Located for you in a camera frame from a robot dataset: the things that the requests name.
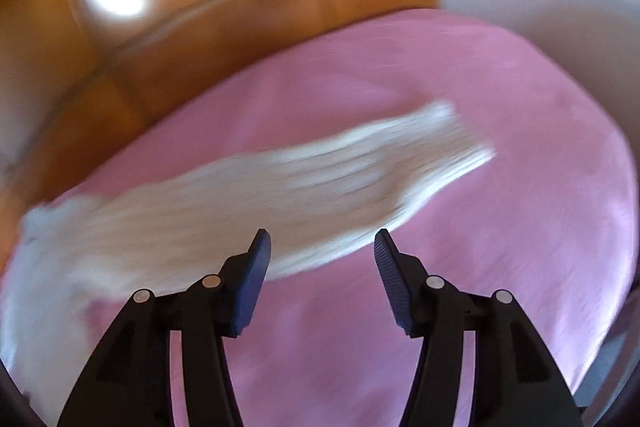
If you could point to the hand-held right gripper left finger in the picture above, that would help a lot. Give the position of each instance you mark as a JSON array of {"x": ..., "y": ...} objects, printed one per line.
[{"x": 254, "y": 279}]

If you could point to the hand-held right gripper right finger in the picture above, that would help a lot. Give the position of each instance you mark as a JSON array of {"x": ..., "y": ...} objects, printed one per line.
[{"x": 392, "y": 279}]

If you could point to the pink bed sheet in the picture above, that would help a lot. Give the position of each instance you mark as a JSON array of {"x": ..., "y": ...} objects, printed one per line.
[{"x": 500, "y": 267}]

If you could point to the white knitted sweater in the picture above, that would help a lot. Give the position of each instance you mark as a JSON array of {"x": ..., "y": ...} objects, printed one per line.
[{"x": 240, "y": 212}]

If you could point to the wooden headboard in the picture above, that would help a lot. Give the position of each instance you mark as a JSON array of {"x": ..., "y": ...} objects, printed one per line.
[{"x": 200, "y": 37}]

